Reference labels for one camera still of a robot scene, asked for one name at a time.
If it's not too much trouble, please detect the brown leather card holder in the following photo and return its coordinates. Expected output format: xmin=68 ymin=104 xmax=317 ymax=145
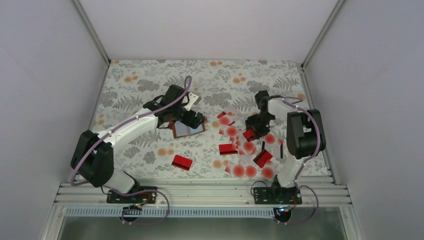
xmin=172 ymin=121 xmax=206 ymax=139

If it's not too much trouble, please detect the white card red circle bottom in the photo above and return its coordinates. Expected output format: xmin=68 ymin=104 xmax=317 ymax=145
xmin=244 ymin=165 xmax=258 ymax=179

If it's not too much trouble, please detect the white card red circle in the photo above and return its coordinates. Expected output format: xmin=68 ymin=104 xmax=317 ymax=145
xmin=217 ymin=105 xmax=243 ymax=126
xmin=244 ymin=165 xmax=258 ymax=179

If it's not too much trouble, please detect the red card lower left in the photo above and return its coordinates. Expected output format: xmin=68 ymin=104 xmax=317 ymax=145
xmin=171 ymin=155 xmax=193 ymax=171

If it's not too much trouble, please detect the red card pile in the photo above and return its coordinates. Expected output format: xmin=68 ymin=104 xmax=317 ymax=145
xmin=253 ymin=149 xmax=273 ymax=169
xmin=218 ymin=143 xmax=238 ymax=156

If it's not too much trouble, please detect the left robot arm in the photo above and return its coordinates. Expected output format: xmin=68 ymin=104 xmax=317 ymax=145
xmin=70 ymin=84 xmax=205 ymax=203

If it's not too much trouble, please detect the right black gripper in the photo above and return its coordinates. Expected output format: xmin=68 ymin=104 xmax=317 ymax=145
xmin=245 ymin=112 xmax=274 ymax=141

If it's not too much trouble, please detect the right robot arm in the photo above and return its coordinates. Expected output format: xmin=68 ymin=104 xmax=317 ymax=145
xmin=243 ymin=90 xmax=327 ymax=204

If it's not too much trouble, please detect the red card lower right pile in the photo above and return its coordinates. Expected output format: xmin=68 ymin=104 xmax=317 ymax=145
xmin=253 ymin=149 xmax=273 ymax=169

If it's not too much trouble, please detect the white card red circle top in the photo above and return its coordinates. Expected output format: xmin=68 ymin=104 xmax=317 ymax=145
xmin=217 ymin=105 xmax=243 ymax=126

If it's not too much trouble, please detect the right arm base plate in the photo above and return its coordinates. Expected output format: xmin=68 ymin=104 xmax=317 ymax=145
xmin=252 ymin=187 xmax=303 ymax=205

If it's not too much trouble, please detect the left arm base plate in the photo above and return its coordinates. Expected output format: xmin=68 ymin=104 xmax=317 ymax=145
xmin=106 ymin=186 xmax=158 ymax=205

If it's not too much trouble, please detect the aluminium rail frame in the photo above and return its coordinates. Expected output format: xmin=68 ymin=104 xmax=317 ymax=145
xmin=54 ymin=182 xmax=352 ymax=207

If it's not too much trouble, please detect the red card centre pile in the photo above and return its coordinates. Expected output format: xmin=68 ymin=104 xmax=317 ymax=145
xmin=218 ymin=143 xmax=238 ymax=156

